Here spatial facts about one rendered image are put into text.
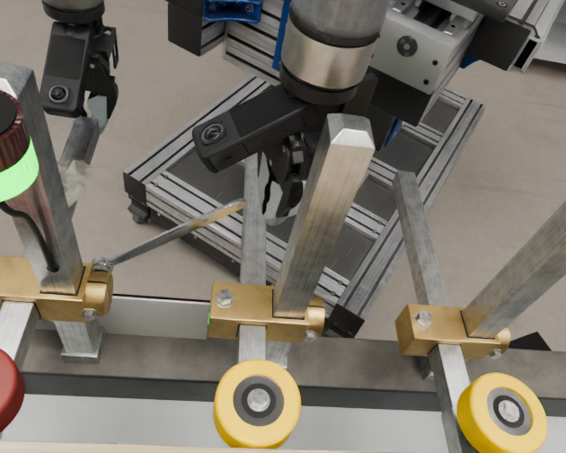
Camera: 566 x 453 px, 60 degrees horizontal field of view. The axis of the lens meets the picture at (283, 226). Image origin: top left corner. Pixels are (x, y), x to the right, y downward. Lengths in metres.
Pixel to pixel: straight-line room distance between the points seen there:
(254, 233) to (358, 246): 0.89
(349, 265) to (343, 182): 1.07
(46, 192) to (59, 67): 0.27
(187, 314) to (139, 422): 0.19
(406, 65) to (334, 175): 0.50
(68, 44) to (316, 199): 0.40
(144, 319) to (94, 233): 1.06
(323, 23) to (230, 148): 0.13
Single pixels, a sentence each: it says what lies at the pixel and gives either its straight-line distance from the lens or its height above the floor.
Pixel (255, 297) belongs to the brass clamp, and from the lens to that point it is 0.58.
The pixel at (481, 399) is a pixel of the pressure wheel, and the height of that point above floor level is 0.91.
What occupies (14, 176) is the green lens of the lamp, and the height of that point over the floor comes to 1.10.
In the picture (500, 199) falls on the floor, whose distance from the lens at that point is 2.26.
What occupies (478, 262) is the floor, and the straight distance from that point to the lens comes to 1.96.
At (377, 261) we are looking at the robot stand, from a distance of 1.47.
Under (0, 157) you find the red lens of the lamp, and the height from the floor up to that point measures 1.12.
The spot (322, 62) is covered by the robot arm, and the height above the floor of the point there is 1.14.
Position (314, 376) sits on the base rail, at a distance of 0.72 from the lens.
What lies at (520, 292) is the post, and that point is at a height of 0.94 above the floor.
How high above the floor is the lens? 1.35
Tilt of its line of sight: 50 degrees down
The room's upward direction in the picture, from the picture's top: 16 degrees clockwise
